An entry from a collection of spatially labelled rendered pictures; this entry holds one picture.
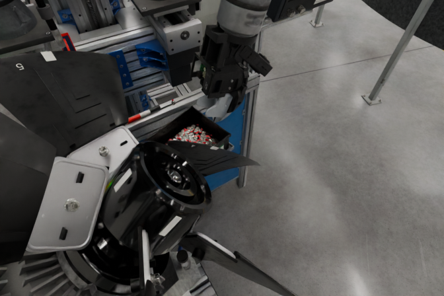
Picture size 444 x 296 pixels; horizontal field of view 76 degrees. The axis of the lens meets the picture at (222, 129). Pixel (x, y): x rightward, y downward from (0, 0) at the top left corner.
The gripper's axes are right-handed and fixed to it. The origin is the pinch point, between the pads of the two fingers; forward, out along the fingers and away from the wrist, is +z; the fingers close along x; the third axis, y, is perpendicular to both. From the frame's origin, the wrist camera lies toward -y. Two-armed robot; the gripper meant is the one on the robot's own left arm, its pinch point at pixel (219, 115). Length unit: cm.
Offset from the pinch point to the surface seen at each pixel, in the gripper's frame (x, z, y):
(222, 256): 26.6, -3.0, 17.3
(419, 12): -36, -10, -157
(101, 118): 2.4, -7.4, 24.9
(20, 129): 12.2, -16.7, 34.5
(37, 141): 12.9, -15.6, 33.4
